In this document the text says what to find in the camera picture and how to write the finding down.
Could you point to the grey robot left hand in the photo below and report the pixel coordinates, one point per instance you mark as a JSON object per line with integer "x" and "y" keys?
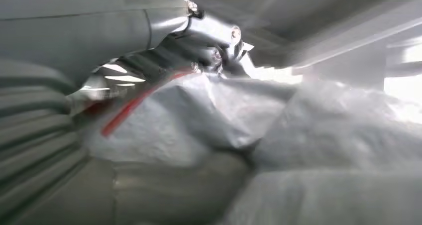
{"x": 82, "y": 29}

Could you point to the grey plastic mailer package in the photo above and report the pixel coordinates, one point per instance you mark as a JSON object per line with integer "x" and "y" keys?
{"x": 296, "y": 134}

